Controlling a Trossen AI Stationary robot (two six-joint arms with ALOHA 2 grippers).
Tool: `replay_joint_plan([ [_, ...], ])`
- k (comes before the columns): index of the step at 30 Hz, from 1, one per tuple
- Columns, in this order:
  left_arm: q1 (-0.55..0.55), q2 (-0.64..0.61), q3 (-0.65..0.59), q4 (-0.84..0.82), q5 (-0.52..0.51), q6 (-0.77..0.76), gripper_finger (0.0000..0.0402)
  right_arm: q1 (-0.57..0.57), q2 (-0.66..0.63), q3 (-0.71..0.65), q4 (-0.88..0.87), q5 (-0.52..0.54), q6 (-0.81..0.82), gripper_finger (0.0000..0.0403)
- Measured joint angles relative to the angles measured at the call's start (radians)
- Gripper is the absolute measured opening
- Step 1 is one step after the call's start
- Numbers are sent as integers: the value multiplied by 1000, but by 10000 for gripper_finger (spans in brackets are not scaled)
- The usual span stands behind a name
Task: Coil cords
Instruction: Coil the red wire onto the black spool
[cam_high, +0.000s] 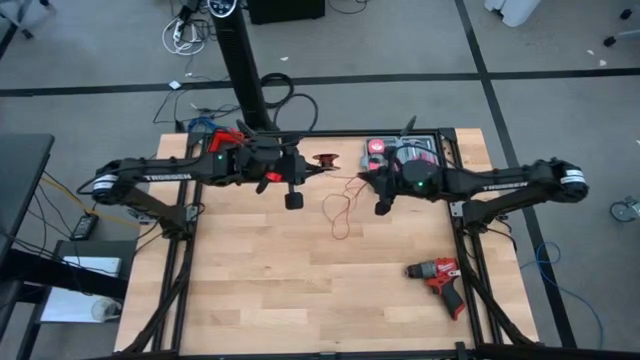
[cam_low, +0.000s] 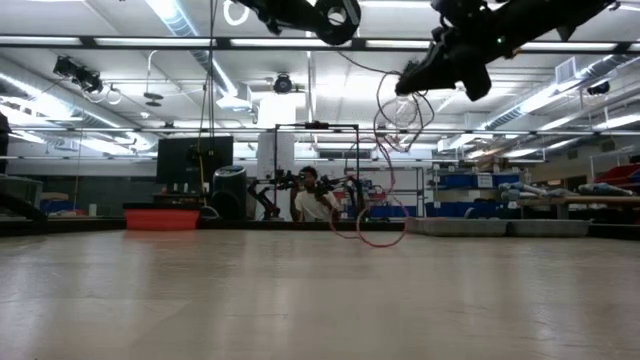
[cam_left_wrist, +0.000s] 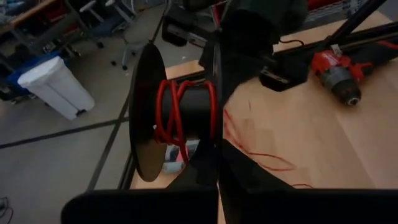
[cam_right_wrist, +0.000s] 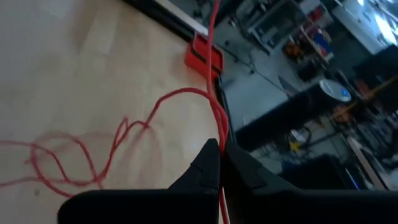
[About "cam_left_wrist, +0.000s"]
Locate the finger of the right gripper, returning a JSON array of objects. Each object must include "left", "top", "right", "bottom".
[
  {"left": 222, "top": 54, "right": 308, "bottom": 103},
  {"left": 162, "top": 15, "right": 218, "bottom": 82}
]

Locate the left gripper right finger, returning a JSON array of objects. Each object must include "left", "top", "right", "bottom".
[{"left": 219, "top": 139, "right": 398, "bottom": 224}]

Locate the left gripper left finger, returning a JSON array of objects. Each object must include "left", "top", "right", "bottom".
[{"left": 60, "top": 139, "right": 221, "bottom": 224}]

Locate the red wire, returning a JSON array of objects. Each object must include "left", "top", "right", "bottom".
[{"left": 154, "top": 79, "right": 315, "bottom": 190}]

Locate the black wire spool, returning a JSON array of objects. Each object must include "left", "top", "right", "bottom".
[{"left": 128, "top": 40, "right": 225, "bottom": 184}]

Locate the grey office chair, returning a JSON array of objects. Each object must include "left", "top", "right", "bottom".
[{"left": 79, "top": 0, "right": 147, "bottom": 71}]

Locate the white trash bin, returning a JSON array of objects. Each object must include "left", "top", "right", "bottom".
[{"left": 17, "top": 55, "right": 96, "bottom": 121}]

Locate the blue storage bin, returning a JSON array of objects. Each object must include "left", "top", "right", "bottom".
[{"left": 6, "top": 49, "right": 62, "bottom": 94}]

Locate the red cordless drill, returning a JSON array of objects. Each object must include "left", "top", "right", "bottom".
[{"left": 310, "top": 49, "right": 374, "bottom": 106}]

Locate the black aluminium table frame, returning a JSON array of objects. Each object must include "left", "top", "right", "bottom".
[{"left": 117, "top": 0, "right": 398, "bottom": 191}]

